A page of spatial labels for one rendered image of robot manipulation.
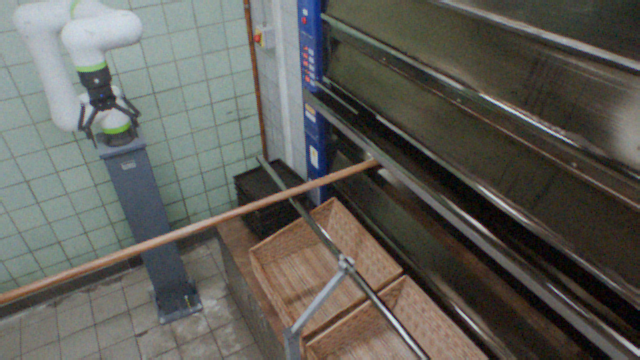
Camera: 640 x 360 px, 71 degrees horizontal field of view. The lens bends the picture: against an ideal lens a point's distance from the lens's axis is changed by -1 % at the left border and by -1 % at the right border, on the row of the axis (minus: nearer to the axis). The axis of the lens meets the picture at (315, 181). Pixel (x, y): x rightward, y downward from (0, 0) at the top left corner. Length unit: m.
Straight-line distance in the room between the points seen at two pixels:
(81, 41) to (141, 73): 1.16
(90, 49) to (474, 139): 1.15
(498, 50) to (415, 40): 0.30
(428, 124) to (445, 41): 0.28
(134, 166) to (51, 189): 0.76
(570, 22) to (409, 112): 0.62
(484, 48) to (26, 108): 2.15
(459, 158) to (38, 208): 2.31
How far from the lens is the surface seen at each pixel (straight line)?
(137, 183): 2.30
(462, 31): 1.33
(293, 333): 1.59
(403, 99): 1.58
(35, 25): 1.91
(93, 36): 1.51
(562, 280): 1.24
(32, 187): 2.88
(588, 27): 1.10
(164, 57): 2.64
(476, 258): 1.55
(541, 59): 1.18
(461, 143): 1.40
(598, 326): 1.14
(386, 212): 1.90
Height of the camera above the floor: 2.27
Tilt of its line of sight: 37 degrees down
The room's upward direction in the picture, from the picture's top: 3 degrees counter-clockwise
